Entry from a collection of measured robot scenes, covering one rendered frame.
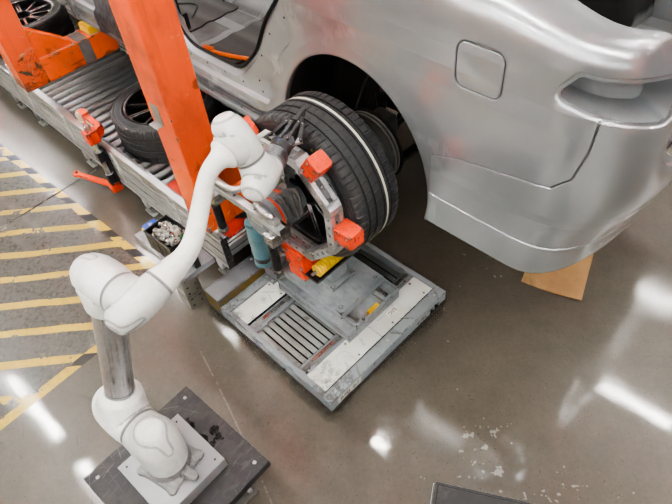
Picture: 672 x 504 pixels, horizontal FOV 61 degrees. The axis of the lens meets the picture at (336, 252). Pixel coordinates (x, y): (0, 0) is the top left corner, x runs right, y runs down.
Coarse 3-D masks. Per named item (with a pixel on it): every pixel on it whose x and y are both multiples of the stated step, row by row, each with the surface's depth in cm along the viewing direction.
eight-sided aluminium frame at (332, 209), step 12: (264, 132) 212; (264, 144) 209; (288, 156) 201; (300, 156) 201; (324, 180) 204; (312, 192) 204; (324, 192) 206; (324, 204) 203; (336, 204) 205; (324, 216) 208; (336, 216) 210; (288, 240) 244; (300, 240) 246; (300, 252) 243; (312, 252) 234; (324, 252) 226; (336, 252) 220
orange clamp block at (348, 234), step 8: (344, 224) 210; (352, 224) 209; (336, 232) 208; (344, 232) 207; (352, 232) 207; (360, 232) 207; (336, 240) 212; (344, 240) 208; (352, 240) 206; (360, 240) 210; (352, 248) 209
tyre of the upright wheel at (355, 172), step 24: (312, 96) 216; (264, 120) 216; (288, 120) 206; (312, 120) 205; (336, 120) 207; (360, 120) 209; (312, 144) 201; (336, 144) 202; (360, 144) 206; (336, 168) 200; (360, 168) 206; (384, 168) 211; (360, 192) 206; (384, 192) 214; (360, 216) 209; (384, 216) 222; (312, 240) 247
